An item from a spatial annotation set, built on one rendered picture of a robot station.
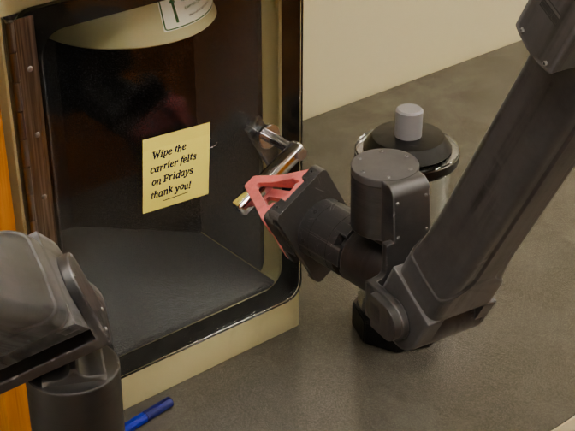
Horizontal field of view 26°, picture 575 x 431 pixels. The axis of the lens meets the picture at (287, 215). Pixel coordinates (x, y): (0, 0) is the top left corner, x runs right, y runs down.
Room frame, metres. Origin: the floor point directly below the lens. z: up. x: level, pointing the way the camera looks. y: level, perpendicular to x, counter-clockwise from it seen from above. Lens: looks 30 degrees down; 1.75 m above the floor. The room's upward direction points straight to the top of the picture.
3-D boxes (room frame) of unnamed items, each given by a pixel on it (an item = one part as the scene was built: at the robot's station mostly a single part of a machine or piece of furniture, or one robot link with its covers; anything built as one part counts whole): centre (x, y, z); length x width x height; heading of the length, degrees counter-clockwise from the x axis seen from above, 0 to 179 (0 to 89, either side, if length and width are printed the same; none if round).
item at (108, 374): (0.61, 0.13, 1.27); 0.07 x 0.06 x 0.07; 13
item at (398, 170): (0.88, -0.09, 1.21); 0.12 x 0.09 x 0.11; 29
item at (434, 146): (1.15, -0.12, 1.18); 0.09 x 0.09 x 0.07
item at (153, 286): (1.04, 0.10, 1.19); 0.30 x 0.01 x 0.40; 129
